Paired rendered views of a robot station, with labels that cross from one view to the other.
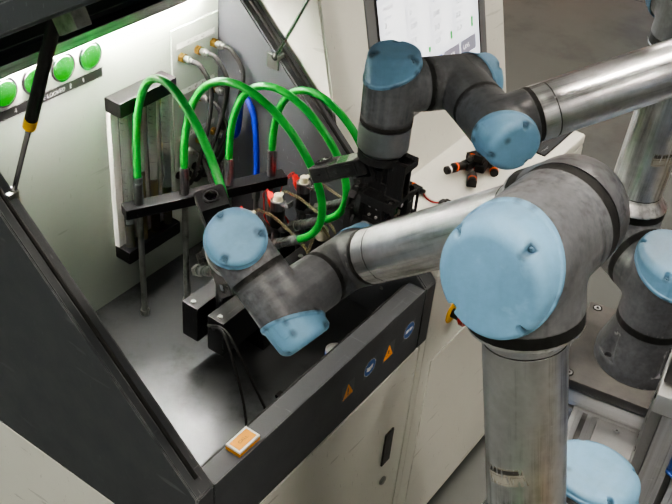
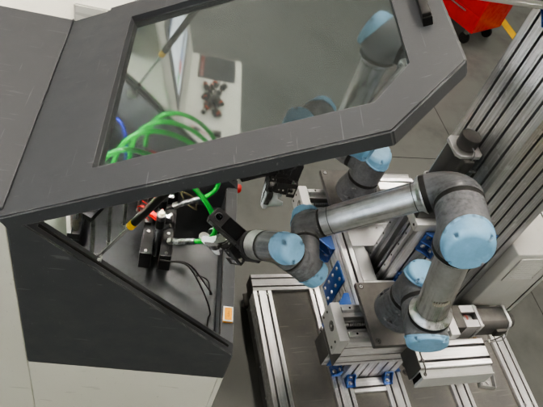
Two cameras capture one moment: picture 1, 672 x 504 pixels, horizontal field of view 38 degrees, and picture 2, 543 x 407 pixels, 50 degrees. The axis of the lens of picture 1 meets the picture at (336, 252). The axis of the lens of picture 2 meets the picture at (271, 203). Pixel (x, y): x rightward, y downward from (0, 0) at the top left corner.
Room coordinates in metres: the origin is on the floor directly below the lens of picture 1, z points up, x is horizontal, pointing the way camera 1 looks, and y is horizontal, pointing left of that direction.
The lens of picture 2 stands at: (0.44, 0.82, 2.49)
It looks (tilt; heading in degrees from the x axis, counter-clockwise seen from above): 47 degrees down; 311
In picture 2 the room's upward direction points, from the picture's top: 20 degrees clockwise
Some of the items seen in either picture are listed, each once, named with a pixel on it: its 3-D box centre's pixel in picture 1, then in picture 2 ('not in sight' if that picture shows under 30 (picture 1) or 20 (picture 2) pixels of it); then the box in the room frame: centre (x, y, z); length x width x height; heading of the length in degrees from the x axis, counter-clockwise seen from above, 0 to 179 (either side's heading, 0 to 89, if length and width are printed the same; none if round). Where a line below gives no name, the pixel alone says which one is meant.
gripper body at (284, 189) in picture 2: (382, 185); (283, 174); (1.21, -0.06, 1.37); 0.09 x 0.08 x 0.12; 57
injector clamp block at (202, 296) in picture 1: (260, 297); (159, 226); (1.48, 0.14, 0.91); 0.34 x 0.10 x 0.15; 147
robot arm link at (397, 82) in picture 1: (392, 85); not in sight; (1.21, -0.06, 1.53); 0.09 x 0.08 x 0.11; 112
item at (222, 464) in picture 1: (320, 401); (225, 270); (1.25, 0.00, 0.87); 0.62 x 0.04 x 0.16; 147
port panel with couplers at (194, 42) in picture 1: (201, 96); not in sight; (1.72, 0.29, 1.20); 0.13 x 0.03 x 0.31; 147
